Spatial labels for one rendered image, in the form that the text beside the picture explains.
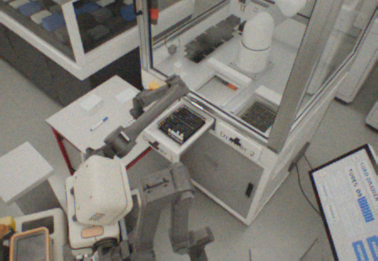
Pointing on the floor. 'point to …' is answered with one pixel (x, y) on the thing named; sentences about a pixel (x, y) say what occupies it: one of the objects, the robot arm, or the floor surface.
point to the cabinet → (242, 171)
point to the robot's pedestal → (28, 181)
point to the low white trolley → (78, 127)
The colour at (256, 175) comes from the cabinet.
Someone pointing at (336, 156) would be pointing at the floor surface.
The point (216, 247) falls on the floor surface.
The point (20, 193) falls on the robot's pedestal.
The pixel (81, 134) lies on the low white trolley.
